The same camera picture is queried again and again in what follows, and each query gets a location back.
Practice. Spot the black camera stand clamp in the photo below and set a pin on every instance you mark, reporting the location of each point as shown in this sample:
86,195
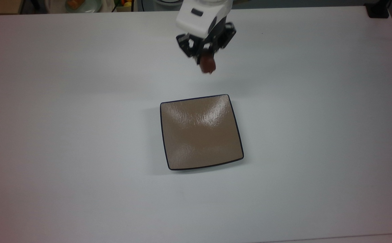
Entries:
377,10

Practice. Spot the square brown ceramic plate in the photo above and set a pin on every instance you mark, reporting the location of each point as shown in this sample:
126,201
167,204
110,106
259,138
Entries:
201,133

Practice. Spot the plate with bread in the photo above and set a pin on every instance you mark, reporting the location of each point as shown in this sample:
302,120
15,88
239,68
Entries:
82,5

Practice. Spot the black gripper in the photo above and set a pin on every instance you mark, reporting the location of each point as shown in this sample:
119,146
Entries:
207,42

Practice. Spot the box of toy fruit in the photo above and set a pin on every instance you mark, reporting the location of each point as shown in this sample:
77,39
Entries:
125,4

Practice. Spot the small red-brown round food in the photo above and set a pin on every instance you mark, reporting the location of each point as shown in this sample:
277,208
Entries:
208,64

